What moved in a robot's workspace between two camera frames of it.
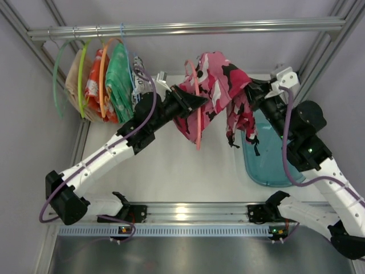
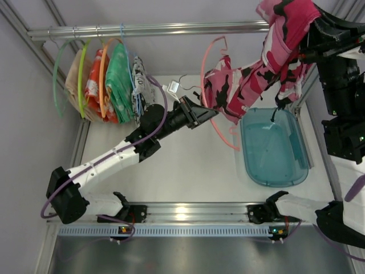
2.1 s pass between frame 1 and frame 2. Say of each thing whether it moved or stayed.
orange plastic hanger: stayed
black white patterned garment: stayed
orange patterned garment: stayed
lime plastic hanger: stayed
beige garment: stayed
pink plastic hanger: moved
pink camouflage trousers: moved
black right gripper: moved
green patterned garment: stayed
